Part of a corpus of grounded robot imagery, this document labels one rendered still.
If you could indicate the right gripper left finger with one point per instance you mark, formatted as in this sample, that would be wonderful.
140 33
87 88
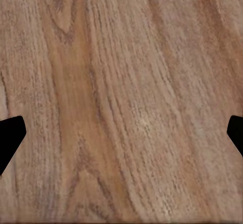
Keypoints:
12 132

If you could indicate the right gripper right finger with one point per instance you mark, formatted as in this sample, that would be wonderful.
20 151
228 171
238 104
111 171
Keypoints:
235 132

